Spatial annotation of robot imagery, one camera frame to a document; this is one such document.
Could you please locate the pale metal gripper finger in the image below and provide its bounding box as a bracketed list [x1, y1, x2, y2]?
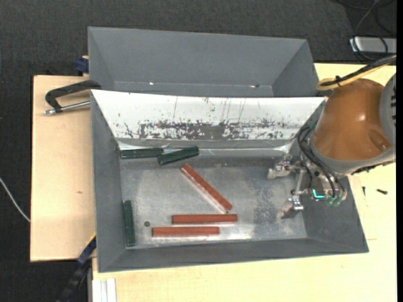
[267, 159, 297, 180]
[280, 196, 305, 220]

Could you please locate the red-brown flat block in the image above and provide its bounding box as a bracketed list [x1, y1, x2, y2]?
[151, 226, 220, 238]
[180, 163, 234, 215]
[171, 213, 239, 225]

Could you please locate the grey metal bin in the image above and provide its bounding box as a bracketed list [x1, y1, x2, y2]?
[87, 26, 370, 273]

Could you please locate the dark green flat block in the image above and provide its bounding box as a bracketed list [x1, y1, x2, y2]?
[120, 147, 165, 160]
[122, 199, 137, 248]
[157, 145, 200, 167]

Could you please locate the pale flat board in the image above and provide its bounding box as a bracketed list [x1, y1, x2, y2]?
[30, 74, 98, 262]

